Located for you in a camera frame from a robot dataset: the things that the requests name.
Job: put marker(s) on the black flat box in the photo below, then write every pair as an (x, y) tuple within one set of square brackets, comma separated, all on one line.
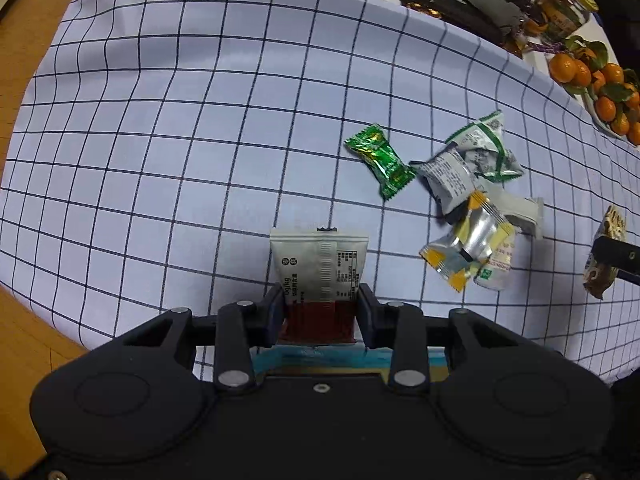
[(465, 15)]

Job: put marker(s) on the pile of gold foil coins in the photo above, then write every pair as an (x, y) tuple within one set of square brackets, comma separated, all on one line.
[(425, 8)]

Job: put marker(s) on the glass jar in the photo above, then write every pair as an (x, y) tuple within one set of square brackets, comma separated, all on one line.
[(567, 7)]

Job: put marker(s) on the pale green plate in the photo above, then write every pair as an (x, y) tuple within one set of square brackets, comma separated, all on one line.
[(597, 119)]

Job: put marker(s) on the white packet with green edges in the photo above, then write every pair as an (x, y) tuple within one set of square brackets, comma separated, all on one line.
[(487, 142)]

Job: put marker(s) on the blue and yellow snack packet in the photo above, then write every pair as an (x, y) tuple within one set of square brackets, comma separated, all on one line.
[(320, 358)]

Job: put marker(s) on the checked white tablecloth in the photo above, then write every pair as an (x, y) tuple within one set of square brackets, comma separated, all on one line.
[(200, 135)]

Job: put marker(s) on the grey and white snack packet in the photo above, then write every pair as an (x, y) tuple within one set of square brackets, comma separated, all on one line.
[(447, 180)]

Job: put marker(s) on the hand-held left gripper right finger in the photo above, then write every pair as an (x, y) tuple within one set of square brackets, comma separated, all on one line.
[(366, 320)]

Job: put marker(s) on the pile of tangerines with leaves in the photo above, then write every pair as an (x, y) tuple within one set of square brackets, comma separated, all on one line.
[(570, 67)]

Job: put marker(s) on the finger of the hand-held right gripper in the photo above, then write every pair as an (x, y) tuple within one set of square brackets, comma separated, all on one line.
[(617, 257)]

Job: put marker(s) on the brown snack packet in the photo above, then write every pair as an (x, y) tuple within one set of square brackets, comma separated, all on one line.
[(612, 222)]

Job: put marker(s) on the yellow and silver snack packet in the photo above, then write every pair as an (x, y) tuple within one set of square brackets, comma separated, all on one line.
[(472, 242)]

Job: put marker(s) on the plain white snack packet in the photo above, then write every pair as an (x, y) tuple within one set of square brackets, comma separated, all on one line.
[(522, 210)]

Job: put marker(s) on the white and red snack packet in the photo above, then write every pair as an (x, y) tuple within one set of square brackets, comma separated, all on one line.
[(315, 272)]

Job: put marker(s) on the white packet with red print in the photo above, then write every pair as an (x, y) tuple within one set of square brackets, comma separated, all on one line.
[(500, 267)]

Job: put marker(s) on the green candy packet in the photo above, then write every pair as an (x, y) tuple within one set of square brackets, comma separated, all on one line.
[(382, 160)]

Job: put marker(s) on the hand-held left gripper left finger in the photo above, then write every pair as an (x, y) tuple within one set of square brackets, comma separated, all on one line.
[(278, 316)]

